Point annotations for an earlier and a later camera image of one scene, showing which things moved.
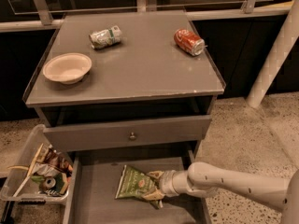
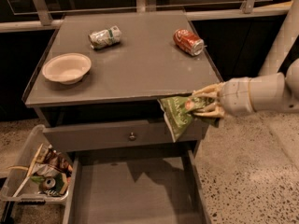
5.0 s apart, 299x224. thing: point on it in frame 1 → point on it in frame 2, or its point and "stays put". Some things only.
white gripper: [165, 183] → [235, 96]
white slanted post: [281, 43] stays put
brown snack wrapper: [51, 162] stays put
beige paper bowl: [67, 68] stays put
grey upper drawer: [113, 133] stays put
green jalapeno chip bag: [134, 184] → [179, 111]
